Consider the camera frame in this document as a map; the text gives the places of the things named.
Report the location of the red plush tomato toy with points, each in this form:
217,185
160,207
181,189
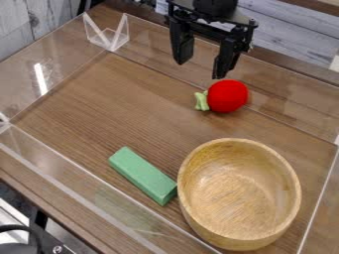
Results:
224,97

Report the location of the black metal table frame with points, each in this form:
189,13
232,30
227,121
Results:
51,244

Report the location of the green rectangular block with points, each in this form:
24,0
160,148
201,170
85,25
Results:
143,175

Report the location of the clear acrylic corner bracket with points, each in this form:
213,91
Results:
107,38

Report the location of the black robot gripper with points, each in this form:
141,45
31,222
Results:
216,20

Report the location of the round wooden bowl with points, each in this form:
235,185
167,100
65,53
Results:
239,193

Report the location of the clear acrylic tray wall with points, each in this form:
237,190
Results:
108,219

